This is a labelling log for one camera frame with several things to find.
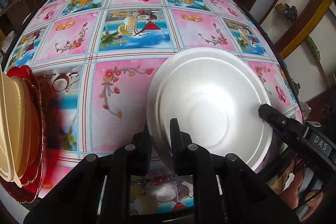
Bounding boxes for large red glass plate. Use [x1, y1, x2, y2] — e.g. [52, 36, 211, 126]
[1, 65, 45, 203]

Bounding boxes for white foam bowl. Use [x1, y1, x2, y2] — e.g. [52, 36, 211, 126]
[146, 48, 272, 170]

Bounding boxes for large beige plastic bowl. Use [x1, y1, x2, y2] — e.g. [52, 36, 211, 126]
[1, 72, 22, 188]

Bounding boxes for small red glass plate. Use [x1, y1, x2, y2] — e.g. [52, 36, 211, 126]
[20, 76, 45, 186]

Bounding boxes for small beige plastic bowl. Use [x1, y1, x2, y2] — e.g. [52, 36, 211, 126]
[10, 76, 31, 179]

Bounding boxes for person right hand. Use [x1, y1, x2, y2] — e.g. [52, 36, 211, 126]
[280, 166, 323, 222]

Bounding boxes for colourful printed tablecloth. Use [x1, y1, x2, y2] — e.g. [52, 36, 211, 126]
[1, 0, 302, 222]

